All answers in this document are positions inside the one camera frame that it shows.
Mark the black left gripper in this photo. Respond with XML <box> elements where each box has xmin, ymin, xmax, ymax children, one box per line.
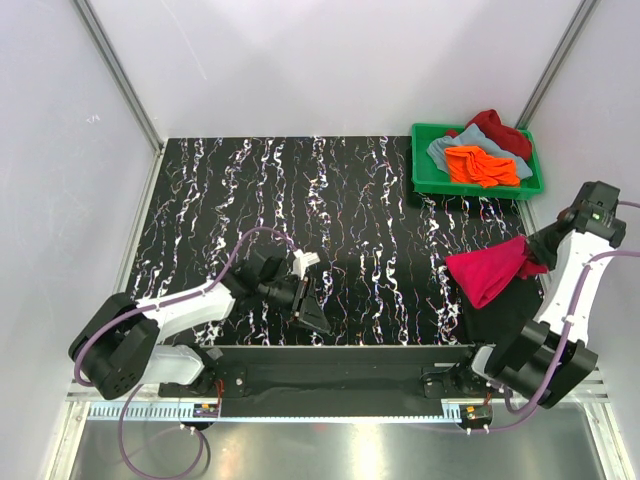
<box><xmin>258</xmin><ymin>276</ymin><xmax>330</xmax><ymax>334</ymax></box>

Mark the pink red t-shirt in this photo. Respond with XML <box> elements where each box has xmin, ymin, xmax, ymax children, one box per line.
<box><xmin>445</xmin><ymin>236</ymin><xmax>548</xmax><ymax>309</ymax></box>

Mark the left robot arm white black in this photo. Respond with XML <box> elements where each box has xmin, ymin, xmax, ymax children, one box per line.
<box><xmin>68</xmin><ymin>250</ymin><xmax>330</xmax><ymax>400</ymax></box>

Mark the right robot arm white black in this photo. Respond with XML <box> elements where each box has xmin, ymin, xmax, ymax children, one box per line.
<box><xmin>453</xmin><ymin>181</ymin><xmax>626</xmax><ymax>415</ymax></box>

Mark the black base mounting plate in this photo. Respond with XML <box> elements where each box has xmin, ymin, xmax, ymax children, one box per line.
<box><xmin>159</xmin><ymin>346</ymin><xmax>493</xmax><ymax>398</ymax></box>

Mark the black folded cloth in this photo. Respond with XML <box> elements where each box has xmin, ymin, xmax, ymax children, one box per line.
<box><xmin>452</xmin><ymin>254</ymin><xmax>559</xmax><ymax>346</ymax></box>

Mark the dark red t-shirt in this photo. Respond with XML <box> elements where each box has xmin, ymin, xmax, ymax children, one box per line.
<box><xmin>445</xmin><ymin>109</ymin><xmax>533</xmax><ymax>161</ymax></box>

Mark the orange t-shirt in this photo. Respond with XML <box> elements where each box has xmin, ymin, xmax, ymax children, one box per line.
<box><xmin>444</xmin><ymin>146</ymin><xmax>520</xmax><ymax>188</ymax></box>

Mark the grey blue t-shirt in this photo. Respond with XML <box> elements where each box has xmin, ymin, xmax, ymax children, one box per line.
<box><xmin>427</xmin><ymin>124</ymin><xmax>533</xmax><ymax>180</ymax></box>

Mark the green plastic bin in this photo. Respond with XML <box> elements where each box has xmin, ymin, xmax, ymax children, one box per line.
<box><xmin>411</xmin><ymin>123</ymin><xmax>545</xmax><ymax>201</ymax></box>

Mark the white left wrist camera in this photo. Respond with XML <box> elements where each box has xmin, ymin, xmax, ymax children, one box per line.
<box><xmin>292</xmin><ymin>249</ymin><xmax>320</xmax><ymax>278</ymax></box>

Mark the aluminium frame rail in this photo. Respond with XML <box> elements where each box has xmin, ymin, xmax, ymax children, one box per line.
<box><xmin>64</xmin><ymin>362</ymin><xmax>612</xmax><ymax>406</ymax></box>

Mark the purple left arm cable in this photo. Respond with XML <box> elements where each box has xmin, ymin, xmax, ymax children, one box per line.
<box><xmin>73</xmin><ymin>227</ymin><xmax>301</xmax><ymax>479</ymax></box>

